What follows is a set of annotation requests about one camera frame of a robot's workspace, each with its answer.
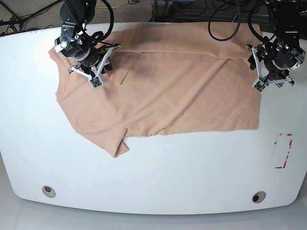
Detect red tape rectangle marking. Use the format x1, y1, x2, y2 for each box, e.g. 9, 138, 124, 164
272, 133, 294, 169

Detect black tripod stand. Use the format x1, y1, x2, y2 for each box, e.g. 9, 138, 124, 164
0, 0, 62, 36

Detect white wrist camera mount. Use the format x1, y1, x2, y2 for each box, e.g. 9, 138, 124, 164
68, 43, 121, 89
246, 44, 295, 93

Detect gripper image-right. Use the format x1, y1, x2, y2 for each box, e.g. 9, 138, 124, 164
248, 31, 305, 78

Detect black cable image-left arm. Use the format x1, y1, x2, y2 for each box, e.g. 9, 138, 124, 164
83, 0, 115, 46

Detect right table cable grommet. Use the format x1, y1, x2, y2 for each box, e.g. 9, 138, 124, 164
252, 191, 266, 204

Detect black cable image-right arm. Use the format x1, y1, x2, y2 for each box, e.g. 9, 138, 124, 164
207, 0, 276, 47

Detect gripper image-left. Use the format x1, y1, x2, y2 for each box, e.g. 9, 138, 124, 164
55, 23, 113, 71

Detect left table cable grommet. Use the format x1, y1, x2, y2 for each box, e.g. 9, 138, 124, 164
42, 185, 56, 198

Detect yellow cable on floor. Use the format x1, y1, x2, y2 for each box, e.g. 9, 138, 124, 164
95, 0, 123, 9

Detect peach t-shirt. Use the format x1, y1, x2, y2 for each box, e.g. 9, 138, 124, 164
49, 23, 260, 157

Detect table cable grommet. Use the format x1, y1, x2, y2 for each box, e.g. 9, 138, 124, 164
42, 185, 56, 198
252, 191, 266, 204

